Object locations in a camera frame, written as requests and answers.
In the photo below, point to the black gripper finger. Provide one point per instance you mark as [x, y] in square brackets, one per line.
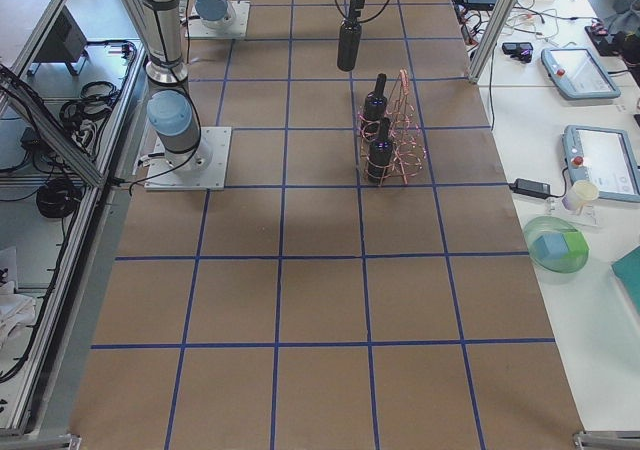
[354, 10]

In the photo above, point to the dark glass wine bottle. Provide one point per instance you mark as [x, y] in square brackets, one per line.
[349, 40]

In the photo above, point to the wine bottle in basket left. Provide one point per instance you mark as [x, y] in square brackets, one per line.
[375, 104]

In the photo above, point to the wine bottle in basket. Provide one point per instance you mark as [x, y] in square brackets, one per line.
[375, 104]
[380, 152]

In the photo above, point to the wine bottle in basket right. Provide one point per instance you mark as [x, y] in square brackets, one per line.
[380, 152]

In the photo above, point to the teach pendant far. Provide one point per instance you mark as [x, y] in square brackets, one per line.
[578, 74]

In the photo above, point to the teach pendant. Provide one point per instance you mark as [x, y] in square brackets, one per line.
[578, 74]
[603, 157]

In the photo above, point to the black power adapter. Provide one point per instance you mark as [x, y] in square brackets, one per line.
[530, 188]

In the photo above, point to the teach pendant near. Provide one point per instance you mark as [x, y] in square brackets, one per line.
[603, 157]

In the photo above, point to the white paper cup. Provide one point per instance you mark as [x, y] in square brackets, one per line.
[579, 194]

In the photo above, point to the green bowl with blocks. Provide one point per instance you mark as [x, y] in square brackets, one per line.
[556, 245]

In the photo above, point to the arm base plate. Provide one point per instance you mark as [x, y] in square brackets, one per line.
[225, 21]
[205, 170]

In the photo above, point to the aluminium frame post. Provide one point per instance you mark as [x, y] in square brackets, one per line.
[487, 44]

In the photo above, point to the copper wire wine basket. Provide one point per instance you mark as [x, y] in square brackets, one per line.
[409, 154]

